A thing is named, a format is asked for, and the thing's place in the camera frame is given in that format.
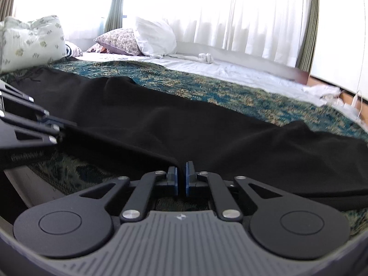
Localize white bed sheet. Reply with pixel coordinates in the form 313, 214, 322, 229
72, 52, 346, 107

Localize teal gold patterned bedspread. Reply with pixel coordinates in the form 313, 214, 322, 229
1, 60, 367, 236

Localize white crumpled cloth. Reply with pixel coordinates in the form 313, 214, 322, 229
301, 85, 345, 111

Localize white green floral pillow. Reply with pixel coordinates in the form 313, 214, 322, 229
1, 16, 66, 74

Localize wooden bed frame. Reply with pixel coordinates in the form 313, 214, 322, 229
307, 76, 367, 123

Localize green curtain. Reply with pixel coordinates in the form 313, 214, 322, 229
296, 0, 319, 74
104, 0, 124, 32

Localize small white rolled cloth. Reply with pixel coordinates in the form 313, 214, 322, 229
198, 53, 214, 63

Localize green left curtain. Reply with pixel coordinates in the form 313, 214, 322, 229
104, 0, 124, 32

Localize green right curtain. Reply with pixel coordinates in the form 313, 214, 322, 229
296, 0, 319, 74

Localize white charger cable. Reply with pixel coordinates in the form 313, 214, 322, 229
348, 63, 368, 122

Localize black pants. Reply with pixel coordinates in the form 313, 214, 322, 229
9, 67, 367, 211

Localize navy white striped cloth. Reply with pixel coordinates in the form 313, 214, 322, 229
65, 41, 83, 58

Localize purple floral pillow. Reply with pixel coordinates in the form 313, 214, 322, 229
94, 28, 142, 56

